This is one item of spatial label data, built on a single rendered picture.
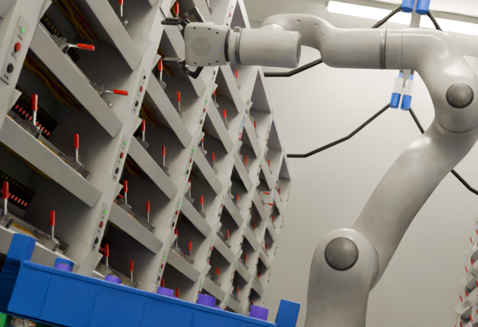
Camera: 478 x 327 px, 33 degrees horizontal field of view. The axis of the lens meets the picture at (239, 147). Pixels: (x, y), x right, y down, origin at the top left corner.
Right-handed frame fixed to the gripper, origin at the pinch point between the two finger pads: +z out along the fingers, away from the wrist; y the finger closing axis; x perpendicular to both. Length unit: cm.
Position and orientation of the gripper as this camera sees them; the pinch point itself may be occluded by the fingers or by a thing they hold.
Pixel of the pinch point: (166, 41)
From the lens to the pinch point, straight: 193.5
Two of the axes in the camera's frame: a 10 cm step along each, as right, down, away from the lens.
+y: -0.1, 9.4, 3.5
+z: -9.7, -0.9, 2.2
